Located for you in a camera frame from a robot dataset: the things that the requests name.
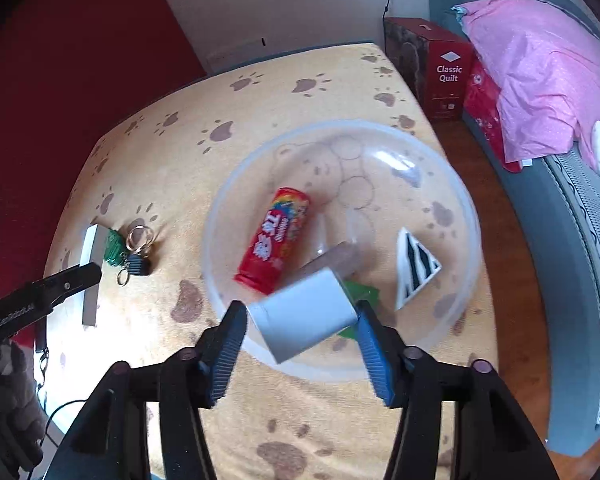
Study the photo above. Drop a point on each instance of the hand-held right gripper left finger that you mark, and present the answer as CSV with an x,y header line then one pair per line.
x,y
227,355

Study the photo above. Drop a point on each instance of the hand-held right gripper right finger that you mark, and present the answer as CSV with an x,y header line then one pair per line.
x,y
375,360

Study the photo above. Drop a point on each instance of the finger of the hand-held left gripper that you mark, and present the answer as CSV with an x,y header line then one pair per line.
x,y
75,277

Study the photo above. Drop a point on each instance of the pale grey wooden block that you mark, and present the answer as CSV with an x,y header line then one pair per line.
x,y
90,245

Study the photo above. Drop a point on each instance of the green mahjong tile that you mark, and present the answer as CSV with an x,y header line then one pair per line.
x,y
362,292

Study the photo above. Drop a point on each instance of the short white block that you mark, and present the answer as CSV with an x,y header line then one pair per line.
x,y
305,315

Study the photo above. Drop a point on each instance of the zebra striped triangular block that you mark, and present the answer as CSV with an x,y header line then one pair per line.
x,y
415,270

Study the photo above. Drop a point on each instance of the red snack can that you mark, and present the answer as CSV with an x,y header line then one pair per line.
x,y
275,240

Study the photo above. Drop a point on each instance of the clear plastic bowl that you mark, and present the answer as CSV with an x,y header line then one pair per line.
x,y
380,170

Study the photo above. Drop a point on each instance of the person's left hand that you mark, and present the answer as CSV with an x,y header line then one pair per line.
x,y
10,400

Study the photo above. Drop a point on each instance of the grey bed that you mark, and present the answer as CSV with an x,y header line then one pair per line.
x,y
555,260

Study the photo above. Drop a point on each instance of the red printed bag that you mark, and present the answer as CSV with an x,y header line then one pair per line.
x,y
485,105

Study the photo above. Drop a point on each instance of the red cardboard box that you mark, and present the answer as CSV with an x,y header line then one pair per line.
x,y
445,85

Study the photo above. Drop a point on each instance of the pink quilt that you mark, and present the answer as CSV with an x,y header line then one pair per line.
x,y
530,70

